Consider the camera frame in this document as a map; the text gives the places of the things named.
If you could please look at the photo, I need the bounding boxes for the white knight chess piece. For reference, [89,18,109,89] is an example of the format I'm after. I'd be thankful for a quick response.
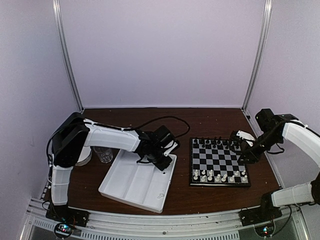
[200,175,207,182]

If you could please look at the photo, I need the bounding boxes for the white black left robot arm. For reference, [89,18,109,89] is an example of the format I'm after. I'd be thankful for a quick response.
[46,112,180,222]

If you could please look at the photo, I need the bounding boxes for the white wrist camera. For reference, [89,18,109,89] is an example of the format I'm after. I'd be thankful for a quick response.
[230,130,256,147]
[162,140,180,157]

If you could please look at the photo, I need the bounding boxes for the aluminium frame post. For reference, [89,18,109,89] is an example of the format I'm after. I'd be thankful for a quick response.
[52,0,84,112]
[241,0,273,113]

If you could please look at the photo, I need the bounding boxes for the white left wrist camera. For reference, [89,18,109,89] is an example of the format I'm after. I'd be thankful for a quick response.
[162,140,180,157]

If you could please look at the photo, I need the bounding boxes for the left aluminium frame post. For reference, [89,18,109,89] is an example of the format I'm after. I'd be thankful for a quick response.
[52,0,84,112]

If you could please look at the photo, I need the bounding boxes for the front aluminium rail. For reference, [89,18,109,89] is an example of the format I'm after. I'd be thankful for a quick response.
[17,199,311,240]

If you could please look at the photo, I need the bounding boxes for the white scalloped bowl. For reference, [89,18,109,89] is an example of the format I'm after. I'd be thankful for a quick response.
[75,146,92,167]

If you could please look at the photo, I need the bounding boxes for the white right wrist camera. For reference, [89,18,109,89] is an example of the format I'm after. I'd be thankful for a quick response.
[230,130,256,147]

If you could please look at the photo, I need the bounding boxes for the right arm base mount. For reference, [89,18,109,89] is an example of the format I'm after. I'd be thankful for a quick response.
[238,206,283,238]

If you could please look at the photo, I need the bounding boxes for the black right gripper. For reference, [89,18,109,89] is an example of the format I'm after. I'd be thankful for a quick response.
[238,130,282,164]

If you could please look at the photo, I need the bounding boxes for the row of black chess pieces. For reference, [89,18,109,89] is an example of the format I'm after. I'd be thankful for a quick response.
[190,136,240,151]

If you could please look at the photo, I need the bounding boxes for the white plastic compartment tray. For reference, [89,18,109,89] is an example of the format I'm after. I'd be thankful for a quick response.
[98,150,177,214]

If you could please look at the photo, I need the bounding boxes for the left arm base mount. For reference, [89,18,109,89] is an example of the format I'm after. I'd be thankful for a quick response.
[45,208,90,239]

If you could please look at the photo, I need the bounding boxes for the right aluminium frame post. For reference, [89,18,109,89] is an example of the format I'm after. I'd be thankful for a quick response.
[241,0,273,113]

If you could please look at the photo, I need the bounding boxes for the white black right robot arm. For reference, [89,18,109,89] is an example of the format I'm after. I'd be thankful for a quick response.
[232,108,320,221]

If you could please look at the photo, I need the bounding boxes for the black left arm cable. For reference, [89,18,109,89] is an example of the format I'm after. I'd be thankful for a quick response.
[119,116,191,141]

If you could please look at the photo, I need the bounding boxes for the black white chess board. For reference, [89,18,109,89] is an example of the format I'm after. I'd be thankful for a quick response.
[189,139,251,188]

